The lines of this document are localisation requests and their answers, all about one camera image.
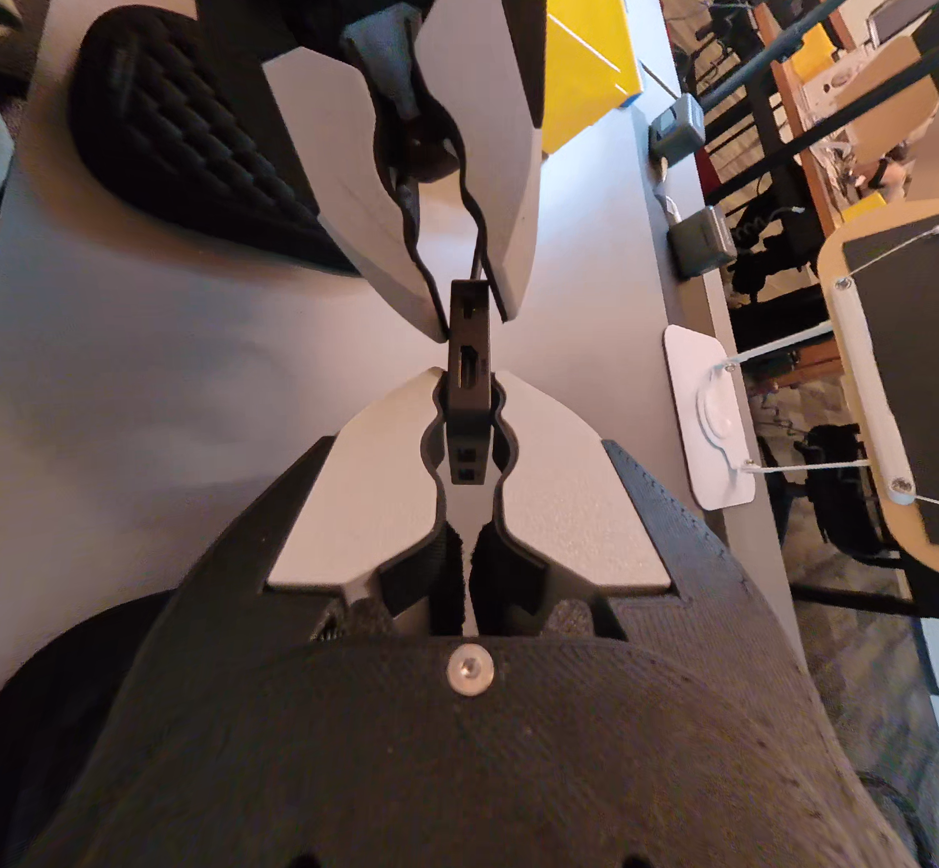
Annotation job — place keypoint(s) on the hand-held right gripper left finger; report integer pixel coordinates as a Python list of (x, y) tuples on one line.
[(359, 486)]

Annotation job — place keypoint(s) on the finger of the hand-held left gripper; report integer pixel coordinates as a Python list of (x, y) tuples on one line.
[(491, 112), (337, 149)]

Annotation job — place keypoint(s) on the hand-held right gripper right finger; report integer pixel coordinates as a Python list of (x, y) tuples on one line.
[(579, 494)]

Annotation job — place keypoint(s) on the black usb hub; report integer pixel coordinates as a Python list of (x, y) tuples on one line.
[(466, 369)]

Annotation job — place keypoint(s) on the yellow plastic bin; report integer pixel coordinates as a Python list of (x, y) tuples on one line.
[(587, 16)]

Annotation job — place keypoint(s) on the small blue block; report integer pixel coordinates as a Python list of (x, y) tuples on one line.
[(631, 102)]

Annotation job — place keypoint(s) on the black textured wrist pad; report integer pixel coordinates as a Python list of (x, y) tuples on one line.
[(169, 134)]

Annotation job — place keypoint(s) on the light panel stand pole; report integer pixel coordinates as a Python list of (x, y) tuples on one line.
[(770, 50)]

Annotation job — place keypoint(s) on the black pole with round disc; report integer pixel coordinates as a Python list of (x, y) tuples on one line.
[(807, 138)]

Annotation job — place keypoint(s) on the black board with wooden rim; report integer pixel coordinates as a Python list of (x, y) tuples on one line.
[(902, 339)]

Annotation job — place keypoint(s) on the small yellow box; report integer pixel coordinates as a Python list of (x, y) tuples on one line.
[(865, 209)]

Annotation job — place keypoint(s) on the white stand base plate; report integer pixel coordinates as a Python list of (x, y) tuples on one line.
[(689, 405)]

